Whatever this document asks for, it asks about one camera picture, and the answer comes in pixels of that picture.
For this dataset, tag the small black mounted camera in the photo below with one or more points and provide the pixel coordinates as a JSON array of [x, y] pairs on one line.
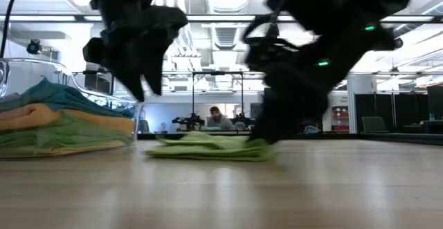
[[398, 43], [33, 46]]

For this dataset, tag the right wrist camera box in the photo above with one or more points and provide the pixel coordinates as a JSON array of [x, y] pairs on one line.
[[268, 52]]

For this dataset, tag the orange microfiber towel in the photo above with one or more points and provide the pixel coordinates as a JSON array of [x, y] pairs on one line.
[[34, 116]]

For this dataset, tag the grey chair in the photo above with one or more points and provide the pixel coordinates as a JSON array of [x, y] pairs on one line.
[[374, 124]]

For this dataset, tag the black metal station frame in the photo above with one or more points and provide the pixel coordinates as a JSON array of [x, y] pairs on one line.
[[218, 73]]

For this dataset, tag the clear plastic bin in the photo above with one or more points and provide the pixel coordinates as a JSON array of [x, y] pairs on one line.
[[136, 111]]

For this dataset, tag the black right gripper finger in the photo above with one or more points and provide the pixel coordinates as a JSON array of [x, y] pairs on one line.
[[273, 118], [313, 109]]

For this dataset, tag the yellow microfiber towel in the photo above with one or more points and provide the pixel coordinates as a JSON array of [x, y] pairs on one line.
[[52, 151]]

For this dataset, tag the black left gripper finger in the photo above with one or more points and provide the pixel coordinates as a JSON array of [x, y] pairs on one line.
[[128, 73], [154, 66]]

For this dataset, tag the small red drawer shelf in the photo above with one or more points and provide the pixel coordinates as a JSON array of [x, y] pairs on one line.
[[340, 118]]

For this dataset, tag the black aluminium table frame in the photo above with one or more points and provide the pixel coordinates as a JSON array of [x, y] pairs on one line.
[[346, 136]]

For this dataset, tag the black hanging screen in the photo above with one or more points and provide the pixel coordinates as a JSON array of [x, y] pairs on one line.
[[98, 82]]

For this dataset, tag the silver ventilation duct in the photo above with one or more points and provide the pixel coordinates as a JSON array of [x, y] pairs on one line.
[[226, 0]]

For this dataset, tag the black cabinet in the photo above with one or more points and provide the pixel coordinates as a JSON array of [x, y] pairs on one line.
[[435, 101]]

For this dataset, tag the blue microfiber towel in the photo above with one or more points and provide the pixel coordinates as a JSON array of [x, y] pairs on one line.
[[69, 97]]

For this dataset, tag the green microfiber towel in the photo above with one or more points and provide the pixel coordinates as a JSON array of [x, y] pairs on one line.
[[69, 135]]

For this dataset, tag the small black robot arm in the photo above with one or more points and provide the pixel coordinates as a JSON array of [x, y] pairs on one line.
[[189, 121], [242, 119]]

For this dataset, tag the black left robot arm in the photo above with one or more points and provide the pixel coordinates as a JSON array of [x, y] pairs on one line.
[[114, 0]]

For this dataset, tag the lime microfiber towel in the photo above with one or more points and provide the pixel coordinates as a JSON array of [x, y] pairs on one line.
[[207, 149]]

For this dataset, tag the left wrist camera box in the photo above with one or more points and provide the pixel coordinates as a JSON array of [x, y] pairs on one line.
[[169, 18]]

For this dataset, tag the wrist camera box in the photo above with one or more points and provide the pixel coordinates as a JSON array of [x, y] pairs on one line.
[[268, 52], [169, 18]]

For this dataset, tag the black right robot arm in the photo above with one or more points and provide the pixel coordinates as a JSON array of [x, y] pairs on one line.
[[339, 4]]

